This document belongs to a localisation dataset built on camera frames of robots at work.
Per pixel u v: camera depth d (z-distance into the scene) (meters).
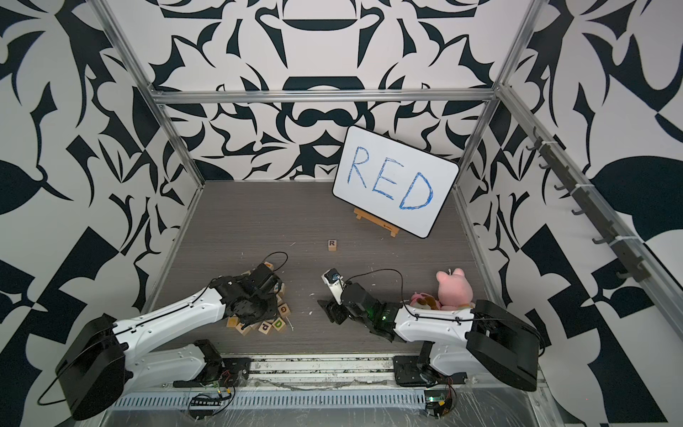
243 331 0.79
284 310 0.83
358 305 0.62
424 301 0.81
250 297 0.61
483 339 0.43
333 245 0.97
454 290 0.82
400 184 0.92
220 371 0.68
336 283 0.70
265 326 0.79
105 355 0.40
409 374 0.74
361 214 1.05
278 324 0.81
